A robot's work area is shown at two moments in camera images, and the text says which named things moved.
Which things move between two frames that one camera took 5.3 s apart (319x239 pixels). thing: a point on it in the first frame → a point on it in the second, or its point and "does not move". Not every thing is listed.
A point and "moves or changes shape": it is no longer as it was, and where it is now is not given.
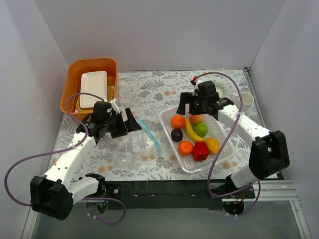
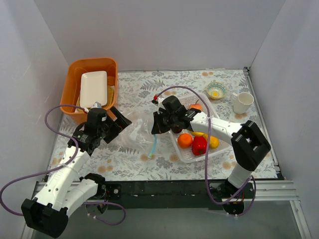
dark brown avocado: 177,135 → 176,129
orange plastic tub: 72,70 does not move
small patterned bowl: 221,89 does not move
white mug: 247,100 does not move
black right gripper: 190,105 → 159,122
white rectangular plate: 94,82 does not move
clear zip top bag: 136,149 moves or changes shape
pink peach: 196,119 moves or changes shape
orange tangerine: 178,122 moves or changes shape
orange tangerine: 185,148 → 185,140
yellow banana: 191,132 → 198,133
